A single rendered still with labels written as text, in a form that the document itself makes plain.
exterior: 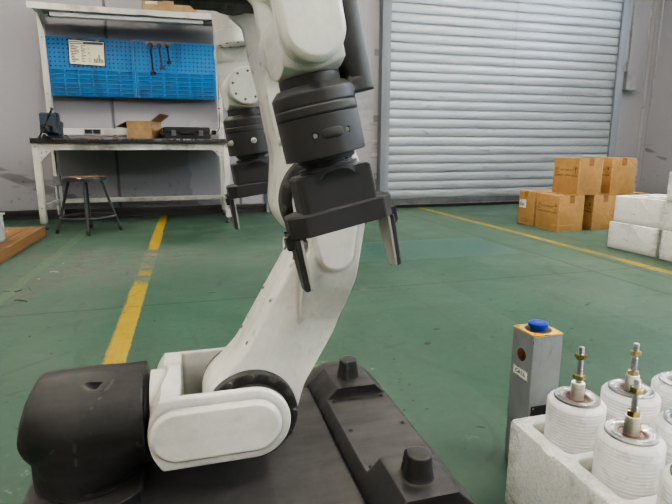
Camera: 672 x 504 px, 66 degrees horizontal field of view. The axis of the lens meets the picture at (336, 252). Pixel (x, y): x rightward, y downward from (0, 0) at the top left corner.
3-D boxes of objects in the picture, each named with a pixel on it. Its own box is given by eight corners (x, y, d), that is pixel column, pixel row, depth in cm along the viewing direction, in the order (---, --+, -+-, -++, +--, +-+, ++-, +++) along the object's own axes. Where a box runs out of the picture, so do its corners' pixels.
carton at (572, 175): (600, 194, 427) (604, 157, 421) (577, 195, 420) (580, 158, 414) (574, 191, 455) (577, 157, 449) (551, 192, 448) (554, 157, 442)
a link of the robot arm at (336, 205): (296, 245, 51) (267, 125, 49) (278, 234, 61) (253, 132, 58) (409, 214, 55) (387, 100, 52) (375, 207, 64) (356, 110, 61)
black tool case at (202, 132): (160, 139, 488) (159, 127, 486) (205, 139, 504) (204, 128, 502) (163, 138, 457) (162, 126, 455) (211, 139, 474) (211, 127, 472)
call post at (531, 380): (522, 477, 109) (533, 338, 102) (503, 458, 115) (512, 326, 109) (551, 471, 110) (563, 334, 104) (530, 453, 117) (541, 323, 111)
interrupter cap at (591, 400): (545, 398, 91) (546, 395, 91) (564, 385, 96) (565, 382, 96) (589, 414, 85) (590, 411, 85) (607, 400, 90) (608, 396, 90)
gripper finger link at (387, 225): (397, 267, 58) (387, 214, 57) (386, 262, 61) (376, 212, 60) (410, 263, 59) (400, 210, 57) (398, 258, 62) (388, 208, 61)
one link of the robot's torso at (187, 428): (150, 485, 73) (143, 399, 70) (158, 415, 92) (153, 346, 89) (293, 461, 78) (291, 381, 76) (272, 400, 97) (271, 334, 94)
